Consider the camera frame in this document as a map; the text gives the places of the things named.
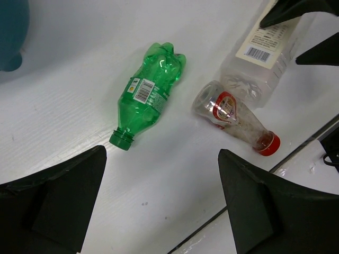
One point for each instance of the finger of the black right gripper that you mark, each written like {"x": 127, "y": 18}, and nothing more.
{"x": 326, "y": 53}
{"x": 285, "y": 10}

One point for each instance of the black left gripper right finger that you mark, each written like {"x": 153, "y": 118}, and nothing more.
{"x": 269, "y": 214}

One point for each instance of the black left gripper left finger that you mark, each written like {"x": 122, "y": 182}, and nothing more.
{"x": 50, "y": 211}

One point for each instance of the square clear labelled bottle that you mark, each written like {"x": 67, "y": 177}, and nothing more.
{"x": 258, "y": 60}

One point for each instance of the clear bottle red cap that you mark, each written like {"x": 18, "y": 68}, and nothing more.
{"x": 226, "y": 112}

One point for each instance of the green plastic bottle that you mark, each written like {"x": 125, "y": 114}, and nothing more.
{"x": 147, "y": 92}

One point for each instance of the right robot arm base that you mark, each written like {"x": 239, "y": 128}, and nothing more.
{"x": 330, "y": 145}

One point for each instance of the teal plastic bin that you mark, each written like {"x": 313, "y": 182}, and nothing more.
{"x": 15, "y": 20}

